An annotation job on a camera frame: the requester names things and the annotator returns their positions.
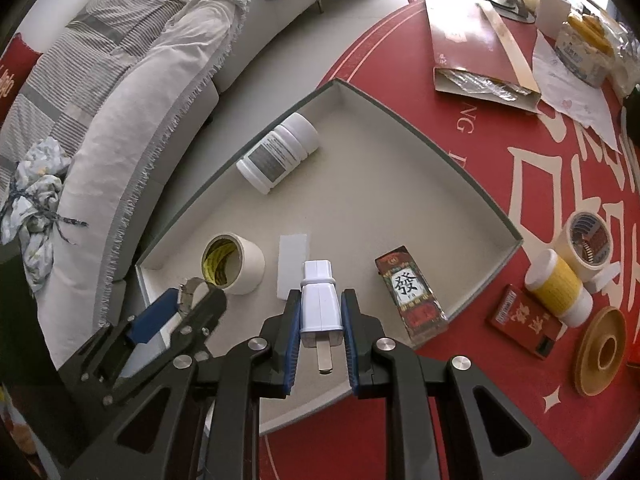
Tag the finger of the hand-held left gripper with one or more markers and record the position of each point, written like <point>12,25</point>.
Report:
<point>152,317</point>
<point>205,315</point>

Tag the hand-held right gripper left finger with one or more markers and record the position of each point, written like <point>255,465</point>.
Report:
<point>292,340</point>

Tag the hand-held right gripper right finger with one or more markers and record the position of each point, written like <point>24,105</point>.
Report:
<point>350,340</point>

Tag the white charger plug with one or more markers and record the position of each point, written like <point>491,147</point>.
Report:
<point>320,310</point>

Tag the beige masking tape roll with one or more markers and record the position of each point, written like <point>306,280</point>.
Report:
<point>245,265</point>

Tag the white rectangular box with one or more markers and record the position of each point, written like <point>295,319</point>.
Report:
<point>292,265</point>

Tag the patterned card box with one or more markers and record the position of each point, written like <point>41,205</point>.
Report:
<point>410,290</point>

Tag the grey shallow cardboard box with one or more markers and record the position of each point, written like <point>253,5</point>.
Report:
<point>380,185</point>

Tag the red cigarette pack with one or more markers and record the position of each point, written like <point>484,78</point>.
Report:
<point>522,320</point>

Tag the large white pill bottle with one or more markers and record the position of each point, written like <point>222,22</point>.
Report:
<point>280,152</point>

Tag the white bottle with yellow label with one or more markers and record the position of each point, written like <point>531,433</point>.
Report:
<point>557,285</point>

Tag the round wooden dish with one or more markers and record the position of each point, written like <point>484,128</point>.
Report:
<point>590,355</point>

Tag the floral cloth bundle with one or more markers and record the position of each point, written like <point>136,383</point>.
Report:
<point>37,200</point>

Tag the red printed table mat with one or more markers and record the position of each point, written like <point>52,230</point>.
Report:
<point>500,410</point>

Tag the grey sofa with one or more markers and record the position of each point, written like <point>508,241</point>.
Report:
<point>140,85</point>

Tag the white tape roll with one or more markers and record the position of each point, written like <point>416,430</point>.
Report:
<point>570,250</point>

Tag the red embroidered cushion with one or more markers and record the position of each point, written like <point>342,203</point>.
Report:
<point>17,75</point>

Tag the white paper sheets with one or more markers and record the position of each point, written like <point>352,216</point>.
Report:
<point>575,100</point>

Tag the dark box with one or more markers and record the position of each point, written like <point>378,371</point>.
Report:
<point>632,120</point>

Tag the plastic food container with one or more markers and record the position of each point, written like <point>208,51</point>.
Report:
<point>582,55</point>

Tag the white card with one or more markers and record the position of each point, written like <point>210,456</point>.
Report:
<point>552,10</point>

